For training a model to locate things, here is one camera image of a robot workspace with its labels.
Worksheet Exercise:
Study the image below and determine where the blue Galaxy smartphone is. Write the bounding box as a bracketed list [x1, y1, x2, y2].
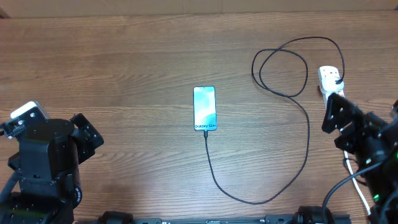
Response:
[193, 86, 218, 131]

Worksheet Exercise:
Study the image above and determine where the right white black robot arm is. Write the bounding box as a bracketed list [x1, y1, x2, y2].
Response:
[322, 93, 397, 223]

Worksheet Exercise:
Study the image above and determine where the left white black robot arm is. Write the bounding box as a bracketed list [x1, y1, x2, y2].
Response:
[1, 113, 104, 223]

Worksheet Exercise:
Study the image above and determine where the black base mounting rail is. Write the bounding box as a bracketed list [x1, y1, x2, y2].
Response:
[74, 205, 352, 224]

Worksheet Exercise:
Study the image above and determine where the white USB wall charger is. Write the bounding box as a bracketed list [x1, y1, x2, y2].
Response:
[320, 77, 345, 94]

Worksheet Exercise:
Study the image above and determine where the white power strip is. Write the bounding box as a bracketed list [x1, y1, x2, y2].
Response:
[318, 66, 345, 108]

